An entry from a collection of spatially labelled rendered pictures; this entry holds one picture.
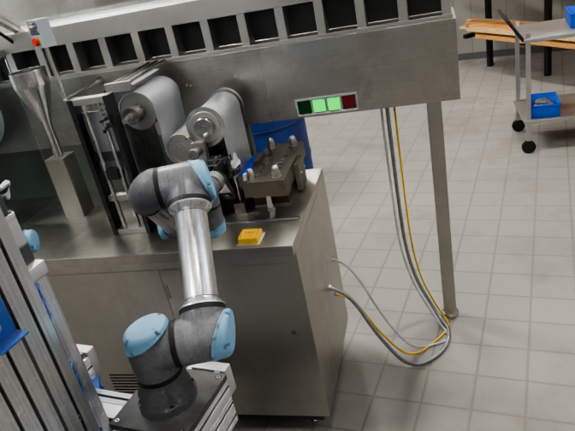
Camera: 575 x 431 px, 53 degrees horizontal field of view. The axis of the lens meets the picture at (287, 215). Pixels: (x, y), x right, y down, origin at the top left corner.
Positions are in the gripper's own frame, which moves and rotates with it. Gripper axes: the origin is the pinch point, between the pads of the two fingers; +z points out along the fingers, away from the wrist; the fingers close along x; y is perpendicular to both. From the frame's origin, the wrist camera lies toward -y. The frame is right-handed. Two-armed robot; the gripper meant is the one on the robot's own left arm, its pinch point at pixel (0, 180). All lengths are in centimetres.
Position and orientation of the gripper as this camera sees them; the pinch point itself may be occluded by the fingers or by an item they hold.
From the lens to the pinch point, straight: 225.9
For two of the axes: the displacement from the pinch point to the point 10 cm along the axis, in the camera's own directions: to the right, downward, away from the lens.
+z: -0.7, -4.2, 9.0
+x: 10.0, -0.7, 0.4
